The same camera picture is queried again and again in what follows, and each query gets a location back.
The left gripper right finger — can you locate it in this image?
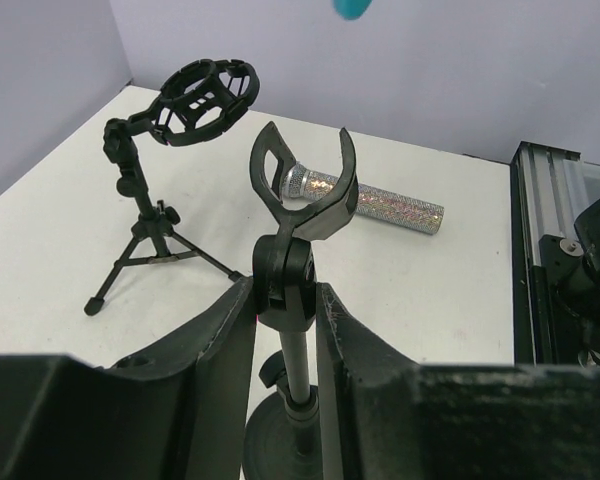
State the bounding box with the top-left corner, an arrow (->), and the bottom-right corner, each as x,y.
316,283 -> 600,479

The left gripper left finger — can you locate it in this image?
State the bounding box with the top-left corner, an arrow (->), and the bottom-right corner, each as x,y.
0,278 -> 254,479

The black round base clip stand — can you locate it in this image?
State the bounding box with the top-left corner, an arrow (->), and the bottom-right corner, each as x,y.
242,122 -> 358,479

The silver glitter microphone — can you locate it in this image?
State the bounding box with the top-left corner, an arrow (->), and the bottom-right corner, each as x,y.
282,164 -> 444,235

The black tripod shock mount stand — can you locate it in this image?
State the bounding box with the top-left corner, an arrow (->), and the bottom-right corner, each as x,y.
84,59 -> 260,316

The cyan microphone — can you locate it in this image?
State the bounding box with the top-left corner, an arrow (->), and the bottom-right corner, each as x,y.
332,0 -> 372,21

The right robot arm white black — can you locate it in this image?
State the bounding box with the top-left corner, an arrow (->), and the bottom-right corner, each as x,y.
556,198 -> 600,367

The aluminium frame rail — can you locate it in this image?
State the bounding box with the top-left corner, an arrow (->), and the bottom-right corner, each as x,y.
510,142 -> 600,366

